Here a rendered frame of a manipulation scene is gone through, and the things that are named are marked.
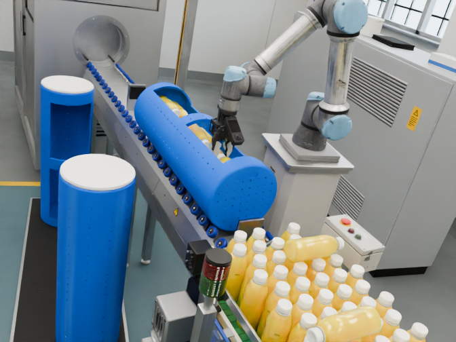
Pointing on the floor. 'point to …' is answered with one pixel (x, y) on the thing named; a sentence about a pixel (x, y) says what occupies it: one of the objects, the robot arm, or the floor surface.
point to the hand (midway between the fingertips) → (220, 159)
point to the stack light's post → (203, 324)
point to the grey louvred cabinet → (385, 144)
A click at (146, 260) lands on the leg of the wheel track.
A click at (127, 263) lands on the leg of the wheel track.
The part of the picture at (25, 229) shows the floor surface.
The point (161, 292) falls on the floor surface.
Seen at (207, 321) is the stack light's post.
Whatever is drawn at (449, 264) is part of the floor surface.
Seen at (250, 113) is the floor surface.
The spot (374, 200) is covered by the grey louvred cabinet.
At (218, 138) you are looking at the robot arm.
